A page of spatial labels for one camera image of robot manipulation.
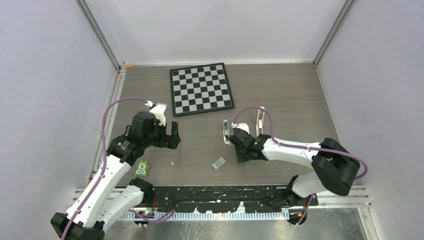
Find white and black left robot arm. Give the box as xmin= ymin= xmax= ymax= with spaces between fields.
xmin=50 ymin=111 xmax=181 ymax=240

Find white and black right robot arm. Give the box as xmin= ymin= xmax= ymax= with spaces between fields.
xmin=226 ymin=128 xmax=361 ymax=205

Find green toy block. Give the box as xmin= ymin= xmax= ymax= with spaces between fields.
xmin=134 ymin=160 xmax=150 ymax=177

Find black and white chessboard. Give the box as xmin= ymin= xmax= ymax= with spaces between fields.
xmin=169 ymin=62 xmax=235 ymax=117

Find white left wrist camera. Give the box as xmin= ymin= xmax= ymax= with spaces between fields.
xmin=145 ymin=101 xmax=167 ymax=126

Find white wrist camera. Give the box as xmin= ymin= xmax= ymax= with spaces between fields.
xmin=231 ymin=122 xmax=250 ymax=135
xmin=145 ymin=101 xmax=167 ymax=126

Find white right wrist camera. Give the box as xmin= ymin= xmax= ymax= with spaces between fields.
xmin=231 ymin=122 xmax=250 ymax=135

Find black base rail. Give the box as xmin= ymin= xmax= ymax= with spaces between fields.
xmin=138 ymin=185 xmax=307 ymax=214

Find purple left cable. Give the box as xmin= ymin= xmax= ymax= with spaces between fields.
xmin=60 ymin=97 xmax=153 ymax=240

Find purple cable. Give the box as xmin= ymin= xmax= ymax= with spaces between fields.
xmin=60 ymin=97 xmax=153 ymax=240
xmin=233 ymin=106 xmax=369 ymax=181

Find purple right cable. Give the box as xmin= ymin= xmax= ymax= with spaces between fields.
xmin=233 ymin=106 xmax=369 ymax=181

